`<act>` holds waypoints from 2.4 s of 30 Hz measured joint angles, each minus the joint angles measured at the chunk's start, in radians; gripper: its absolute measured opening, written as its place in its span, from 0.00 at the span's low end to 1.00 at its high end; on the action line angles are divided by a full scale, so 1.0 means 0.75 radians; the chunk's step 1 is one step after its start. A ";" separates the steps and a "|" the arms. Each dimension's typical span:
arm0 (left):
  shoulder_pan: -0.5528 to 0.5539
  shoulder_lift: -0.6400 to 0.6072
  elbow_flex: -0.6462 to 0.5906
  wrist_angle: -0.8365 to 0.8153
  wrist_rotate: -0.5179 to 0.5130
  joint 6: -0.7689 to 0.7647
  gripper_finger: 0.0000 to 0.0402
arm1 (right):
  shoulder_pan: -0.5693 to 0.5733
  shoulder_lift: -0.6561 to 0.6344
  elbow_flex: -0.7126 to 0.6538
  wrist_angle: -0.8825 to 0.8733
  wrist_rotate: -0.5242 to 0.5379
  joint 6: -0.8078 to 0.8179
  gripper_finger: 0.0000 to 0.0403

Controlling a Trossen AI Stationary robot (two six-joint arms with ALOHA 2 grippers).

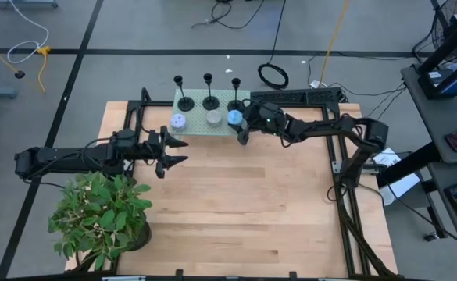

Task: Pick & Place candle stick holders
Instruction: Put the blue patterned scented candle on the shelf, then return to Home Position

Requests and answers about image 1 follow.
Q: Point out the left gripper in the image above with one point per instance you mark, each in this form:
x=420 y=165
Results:
x=159 y=150

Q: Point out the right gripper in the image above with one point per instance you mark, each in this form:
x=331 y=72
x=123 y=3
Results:
x=266 y=118

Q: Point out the black candlestick holder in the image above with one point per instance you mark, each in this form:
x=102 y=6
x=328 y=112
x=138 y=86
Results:
x=234 y=105
x=185 y=104
x=210 y=103

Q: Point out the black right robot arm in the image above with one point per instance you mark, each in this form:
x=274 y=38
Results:
x=329 y=126

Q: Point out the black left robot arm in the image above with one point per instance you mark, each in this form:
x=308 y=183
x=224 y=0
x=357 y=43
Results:
x=72 y=158

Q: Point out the wooden stick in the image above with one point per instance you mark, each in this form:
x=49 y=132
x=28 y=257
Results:
x=331 y=43

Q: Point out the green perforated metal shelf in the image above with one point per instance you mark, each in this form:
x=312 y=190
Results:
x=197 y=123

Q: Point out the white power adapter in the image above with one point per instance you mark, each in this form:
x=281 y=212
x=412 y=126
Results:
x=315 y=84

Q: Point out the black plant pot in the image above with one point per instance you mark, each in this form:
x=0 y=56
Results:
x=144 y=238

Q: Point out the green leafy plant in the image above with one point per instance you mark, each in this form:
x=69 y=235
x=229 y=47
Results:
x=99 y=218

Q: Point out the small white paper sheet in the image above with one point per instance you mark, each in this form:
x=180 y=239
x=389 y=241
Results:
x=386 y=158

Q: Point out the large white paper sheet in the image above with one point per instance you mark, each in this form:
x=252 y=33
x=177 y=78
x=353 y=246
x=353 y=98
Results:
x=402 y=187

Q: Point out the gray side table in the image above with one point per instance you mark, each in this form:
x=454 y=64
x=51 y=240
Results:
x=435 y=117
x=452 y=234

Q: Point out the gray cart base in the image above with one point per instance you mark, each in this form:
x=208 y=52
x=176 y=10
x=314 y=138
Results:
x=21 y=4

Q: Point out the black diagonal pole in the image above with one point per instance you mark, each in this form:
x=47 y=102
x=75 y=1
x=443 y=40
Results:
x=447 y=45

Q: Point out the black caster wheel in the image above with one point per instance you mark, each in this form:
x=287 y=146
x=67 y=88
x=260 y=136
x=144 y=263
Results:
x=432 y=236

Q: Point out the black floor fan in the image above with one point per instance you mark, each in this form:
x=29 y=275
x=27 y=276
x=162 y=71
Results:
x=452 y=19

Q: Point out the black aluminium table frame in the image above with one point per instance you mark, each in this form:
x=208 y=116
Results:
x=132 y=117

